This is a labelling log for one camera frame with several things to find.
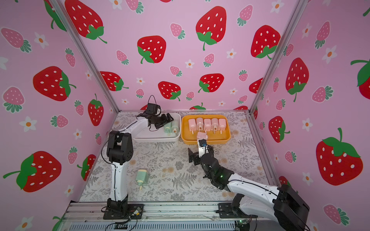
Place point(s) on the white plastic storage tray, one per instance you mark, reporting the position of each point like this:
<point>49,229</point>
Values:
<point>149,135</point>

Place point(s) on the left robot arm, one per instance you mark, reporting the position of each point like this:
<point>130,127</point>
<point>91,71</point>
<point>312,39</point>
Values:
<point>120,151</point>

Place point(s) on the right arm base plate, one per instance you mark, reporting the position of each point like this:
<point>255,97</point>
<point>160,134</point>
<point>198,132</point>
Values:
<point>225,210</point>

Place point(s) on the aluminium front rail frame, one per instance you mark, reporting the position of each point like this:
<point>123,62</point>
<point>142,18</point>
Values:
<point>160,216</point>

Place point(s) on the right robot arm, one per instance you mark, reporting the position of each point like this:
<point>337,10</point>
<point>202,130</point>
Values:
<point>280,204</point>

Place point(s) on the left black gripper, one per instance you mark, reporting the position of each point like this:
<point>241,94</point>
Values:
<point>165,120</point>

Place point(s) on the green sharpener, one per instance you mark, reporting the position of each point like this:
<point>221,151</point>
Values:
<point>168,128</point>
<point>142,178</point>
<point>175,127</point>

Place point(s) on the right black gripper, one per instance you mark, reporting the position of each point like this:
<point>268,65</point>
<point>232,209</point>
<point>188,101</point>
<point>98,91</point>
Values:
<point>198,157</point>

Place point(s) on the pink sharpener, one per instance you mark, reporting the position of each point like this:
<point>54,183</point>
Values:
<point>222,125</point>
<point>200,124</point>
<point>192,125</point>
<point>202,136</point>
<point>215,125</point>
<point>207,125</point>

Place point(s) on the yellow plastic storage tray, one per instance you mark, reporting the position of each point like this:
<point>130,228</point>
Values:
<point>217,138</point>

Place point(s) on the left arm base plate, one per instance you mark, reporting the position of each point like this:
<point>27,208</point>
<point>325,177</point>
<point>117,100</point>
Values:
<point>131,211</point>

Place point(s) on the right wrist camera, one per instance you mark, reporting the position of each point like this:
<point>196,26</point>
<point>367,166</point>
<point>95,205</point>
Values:
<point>202,145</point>

